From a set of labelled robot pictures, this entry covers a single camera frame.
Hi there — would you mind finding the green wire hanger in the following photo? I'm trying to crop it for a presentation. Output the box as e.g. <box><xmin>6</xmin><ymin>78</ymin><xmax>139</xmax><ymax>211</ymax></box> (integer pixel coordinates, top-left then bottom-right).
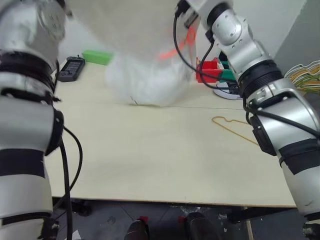
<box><xmin>292</xmin><ymin>70</ymin><xmax>320</xmax><ymax>95</ymax></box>

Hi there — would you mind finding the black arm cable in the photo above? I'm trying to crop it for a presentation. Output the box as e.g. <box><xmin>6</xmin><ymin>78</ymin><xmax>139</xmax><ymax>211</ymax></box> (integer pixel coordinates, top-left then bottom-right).
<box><xmin>172</xmin><ymin>0</ymin><xmax>320</xmax><ymax>138</ymax></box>
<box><xmin>53</xmin><ymin>124</ymin><xmax>84</xmax><ymax>240</ymax></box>

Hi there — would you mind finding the yellow wire hanger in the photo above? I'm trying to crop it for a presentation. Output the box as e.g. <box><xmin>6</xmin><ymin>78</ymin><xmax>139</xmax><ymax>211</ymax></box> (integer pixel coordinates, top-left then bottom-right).
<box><xmin>211</xmin><ymin>115</ymin><xmax>260</xmax><ymax>146</ymax></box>
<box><xmin>289</xmin><ymin>66</ymin><xmax>320</xmax><ymax>91</ymax></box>

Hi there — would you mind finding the wooden table leg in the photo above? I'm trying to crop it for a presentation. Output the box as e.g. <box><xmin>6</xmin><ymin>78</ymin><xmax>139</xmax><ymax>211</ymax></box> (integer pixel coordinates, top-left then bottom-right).
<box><xmin>243</xmin><ymin>206</ymin><xmax>254</xmax><ymax>240</ymax></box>

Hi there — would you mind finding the dark rounded shape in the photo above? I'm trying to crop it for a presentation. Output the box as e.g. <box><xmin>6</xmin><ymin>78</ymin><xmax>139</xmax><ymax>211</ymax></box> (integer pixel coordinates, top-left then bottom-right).
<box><xmin>184</xmin><ymin>211</ymin><xmax>222</xmax><ymax>240</ymax></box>
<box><xmin>126</xmin><ymin>216</ymin><xmax>151</xmax><ymax>240</ymax></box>

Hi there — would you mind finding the green rectangular box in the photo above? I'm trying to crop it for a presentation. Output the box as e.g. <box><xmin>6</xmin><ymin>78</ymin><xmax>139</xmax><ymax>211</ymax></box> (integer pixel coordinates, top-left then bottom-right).
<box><xmin>81</xmin><ymin>49</ymin><xmax>115</xmax><ymax>67</ymax></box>

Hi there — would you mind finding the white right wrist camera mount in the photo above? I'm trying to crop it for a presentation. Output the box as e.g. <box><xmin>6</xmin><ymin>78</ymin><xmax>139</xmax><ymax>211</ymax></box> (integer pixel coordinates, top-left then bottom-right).
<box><xmin>185</xmin><ymin>0</ymin><xmax>219</xmax><ymax>25</ymax></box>

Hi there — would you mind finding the green plastic bin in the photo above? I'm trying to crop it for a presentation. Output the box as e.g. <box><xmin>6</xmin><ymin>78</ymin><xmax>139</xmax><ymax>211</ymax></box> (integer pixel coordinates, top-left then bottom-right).
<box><xmin>216</xmin><ymin>59</ymin><xmax>239</xmax><ymax>82</ymax></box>

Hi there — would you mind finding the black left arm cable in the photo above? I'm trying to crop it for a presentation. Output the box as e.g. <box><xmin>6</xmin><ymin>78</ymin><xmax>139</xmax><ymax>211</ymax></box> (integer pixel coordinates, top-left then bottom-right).
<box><xmin>53</xmin><ymin>124</ymin><xmax>84</xmax><ymax>240</ymax></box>

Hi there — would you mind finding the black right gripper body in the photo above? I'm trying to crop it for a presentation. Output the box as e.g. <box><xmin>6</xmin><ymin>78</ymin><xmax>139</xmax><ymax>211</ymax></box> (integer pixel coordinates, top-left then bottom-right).
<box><xmin>184</xmin><ymin>11</ymin><xmax>200</xmax><ymax>29</ymax></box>

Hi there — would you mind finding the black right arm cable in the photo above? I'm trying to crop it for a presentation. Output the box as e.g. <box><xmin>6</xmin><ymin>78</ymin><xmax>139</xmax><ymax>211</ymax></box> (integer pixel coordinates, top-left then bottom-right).
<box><xmin>172</xmin><ymin>0</ymin><xmax>320</xmax><ymax>138</ymax></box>

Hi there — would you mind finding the black handheld controller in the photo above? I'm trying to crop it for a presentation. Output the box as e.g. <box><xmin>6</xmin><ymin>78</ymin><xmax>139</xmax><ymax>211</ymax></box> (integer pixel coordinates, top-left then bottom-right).
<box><xmin>56</xmin><ymin>56</ymin><xmax>87</xmax><ymax>83</ymax></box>

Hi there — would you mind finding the white wire hanger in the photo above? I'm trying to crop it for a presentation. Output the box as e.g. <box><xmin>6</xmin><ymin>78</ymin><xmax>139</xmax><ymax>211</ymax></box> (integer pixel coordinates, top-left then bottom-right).
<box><xmin>284</xmin><ymin>59</ymin><xmax>320</xmax><ymax>79</ymax></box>

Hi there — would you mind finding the red plastic bin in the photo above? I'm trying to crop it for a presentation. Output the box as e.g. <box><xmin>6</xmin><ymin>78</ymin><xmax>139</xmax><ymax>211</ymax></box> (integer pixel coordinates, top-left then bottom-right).
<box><xmin>195</xmin><ymin>57</ymin><xmax>224</xmax><ymax>84</ymax></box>

